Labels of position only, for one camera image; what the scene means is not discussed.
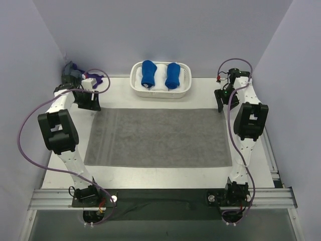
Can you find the white plastic basket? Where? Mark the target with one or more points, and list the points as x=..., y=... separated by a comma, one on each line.
x=170, y=94

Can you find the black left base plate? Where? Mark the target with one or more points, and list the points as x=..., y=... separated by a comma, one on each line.
x=91, y=198

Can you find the left blue rolled towel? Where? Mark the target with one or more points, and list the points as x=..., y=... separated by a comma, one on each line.
x=148, y=72

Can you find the right blue rolled towel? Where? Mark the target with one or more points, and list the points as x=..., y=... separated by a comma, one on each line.
x=173, y=72

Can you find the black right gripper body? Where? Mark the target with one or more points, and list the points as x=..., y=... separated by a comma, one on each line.
x=224, y=98

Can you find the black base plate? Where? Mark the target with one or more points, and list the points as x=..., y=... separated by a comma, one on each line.
x=91, y=198
x=218, y=197

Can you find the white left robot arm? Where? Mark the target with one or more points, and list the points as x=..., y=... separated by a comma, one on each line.
x=61, y=137

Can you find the purple cloth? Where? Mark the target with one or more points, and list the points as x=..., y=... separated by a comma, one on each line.
x=97, y=77

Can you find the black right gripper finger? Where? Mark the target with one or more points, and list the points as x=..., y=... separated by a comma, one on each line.
x=233, y=102
x=218, y=97

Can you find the grey towel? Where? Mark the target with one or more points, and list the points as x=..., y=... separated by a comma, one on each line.
x=158, y=138

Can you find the blue rolled towel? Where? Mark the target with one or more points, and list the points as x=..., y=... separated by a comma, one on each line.
x=148, y=72
x=173, y=72

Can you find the aluminium right side rail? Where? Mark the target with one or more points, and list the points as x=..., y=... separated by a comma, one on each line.
x=274, y=172

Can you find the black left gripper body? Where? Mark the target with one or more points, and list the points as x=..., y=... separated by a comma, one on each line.
x=90, y=101

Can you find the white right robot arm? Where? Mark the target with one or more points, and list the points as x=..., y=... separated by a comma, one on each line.
x=247, y=127

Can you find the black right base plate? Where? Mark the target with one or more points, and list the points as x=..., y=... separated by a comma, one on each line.
x=218, y=197

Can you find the blue grey cloth pile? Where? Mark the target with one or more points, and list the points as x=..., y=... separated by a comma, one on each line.
x=71, y=75

